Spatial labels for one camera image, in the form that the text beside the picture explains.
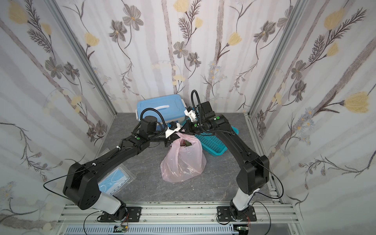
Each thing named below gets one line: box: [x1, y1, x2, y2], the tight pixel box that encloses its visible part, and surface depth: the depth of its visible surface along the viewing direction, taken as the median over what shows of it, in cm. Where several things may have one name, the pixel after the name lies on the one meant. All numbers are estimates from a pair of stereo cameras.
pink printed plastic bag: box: [160, 132, 208, 183], surface depth 80 cm
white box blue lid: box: [135, 94, 187, 127], surface depth 104 cm
